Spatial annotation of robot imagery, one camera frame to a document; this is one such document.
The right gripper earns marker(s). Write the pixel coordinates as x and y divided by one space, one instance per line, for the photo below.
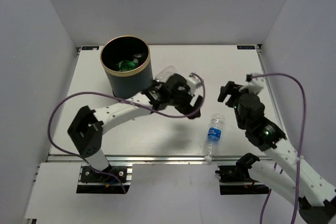
234 90

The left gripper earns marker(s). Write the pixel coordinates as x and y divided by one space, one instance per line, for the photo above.
187 108

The clear jar-shaped plastic bottle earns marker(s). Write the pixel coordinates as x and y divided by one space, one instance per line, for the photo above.
164 75

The green plastic bottle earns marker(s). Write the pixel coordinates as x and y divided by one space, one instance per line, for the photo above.
127 65

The blue label water bottle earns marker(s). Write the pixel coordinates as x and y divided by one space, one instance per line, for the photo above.
213 137

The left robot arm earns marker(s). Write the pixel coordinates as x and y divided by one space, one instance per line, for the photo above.
89 125

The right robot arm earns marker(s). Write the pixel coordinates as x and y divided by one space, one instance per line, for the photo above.
303 187

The bottle inside bin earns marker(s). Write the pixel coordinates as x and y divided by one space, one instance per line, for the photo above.
138 56

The black bin with gold rim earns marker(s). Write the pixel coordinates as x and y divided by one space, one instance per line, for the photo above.
126 84

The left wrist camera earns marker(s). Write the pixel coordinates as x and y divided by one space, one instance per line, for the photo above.
193 82

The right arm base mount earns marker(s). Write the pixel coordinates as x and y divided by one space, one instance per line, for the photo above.
232 182

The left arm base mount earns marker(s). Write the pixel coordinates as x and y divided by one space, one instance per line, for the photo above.
90 182

